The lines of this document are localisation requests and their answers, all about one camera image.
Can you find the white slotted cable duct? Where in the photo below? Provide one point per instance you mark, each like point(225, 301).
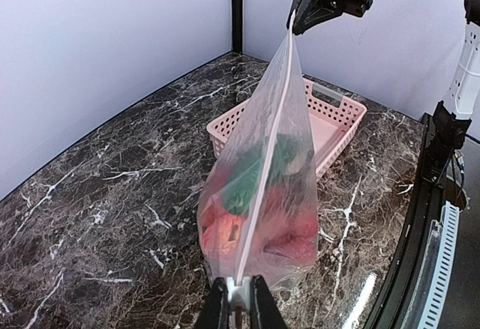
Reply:
point(437, 291)

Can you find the red lychee bunch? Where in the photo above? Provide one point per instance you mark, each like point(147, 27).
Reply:
point(288, 228)

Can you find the green cucumber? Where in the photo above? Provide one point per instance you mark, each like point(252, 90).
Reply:
point(289, 156)

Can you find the green bell pepper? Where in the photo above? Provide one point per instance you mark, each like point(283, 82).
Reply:
point(241, 185)

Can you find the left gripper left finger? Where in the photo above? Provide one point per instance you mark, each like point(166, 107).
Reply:
point(216, 311)

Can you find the clear zip top bag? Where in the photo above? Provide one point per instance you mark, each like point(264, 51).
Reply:
point(278, 105)

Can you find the pink plastic basket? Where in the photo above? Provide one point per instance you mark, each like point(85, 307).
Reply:
point(334, 120)

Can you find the right black frame post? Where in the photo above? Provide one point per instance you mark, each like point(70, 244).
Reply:
point(237, 22)

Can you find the black front rail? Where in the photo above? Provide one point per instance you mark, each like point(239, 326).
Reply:
point(403, 295)

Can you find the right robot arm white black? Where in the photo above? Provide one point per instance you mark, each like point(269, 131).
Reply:
point(452, 116)

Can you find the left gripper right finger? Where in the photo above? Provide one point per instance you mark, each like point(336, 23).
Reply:
point(264, 313)

